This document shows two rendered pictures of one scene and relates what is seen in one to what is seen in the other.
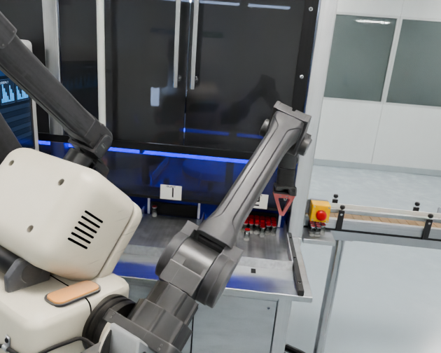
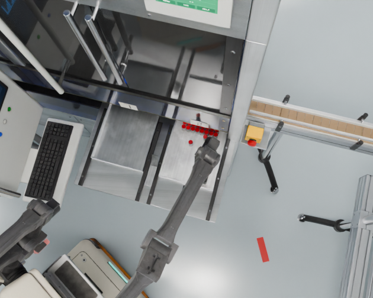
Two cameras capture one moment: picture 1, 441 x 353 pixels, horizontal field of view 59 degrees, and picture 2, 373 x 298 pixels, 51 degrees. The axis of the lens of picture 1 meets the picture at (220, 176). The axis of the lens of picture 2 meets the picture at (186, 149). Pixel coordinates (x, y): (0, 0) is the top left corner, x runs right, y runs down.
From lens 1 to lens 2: 1.48 m
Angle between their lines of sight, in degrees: 59
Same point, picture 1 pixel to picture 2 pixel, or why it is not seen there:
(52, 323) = not seen: outside the picture
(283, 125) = (140, 282)
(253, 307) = not seen: hidden behind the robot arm
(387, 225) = (321, 137)
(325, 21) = (250, 63)
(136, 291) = not seen: hidden behind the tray
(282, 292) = (196, 215)
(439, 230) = (367, 148)
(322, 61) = (248, 83)
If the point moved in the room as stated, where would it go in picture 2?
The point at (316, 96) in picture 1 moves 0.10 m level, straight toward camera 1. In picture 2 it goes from (244, 97) to (233, 122)
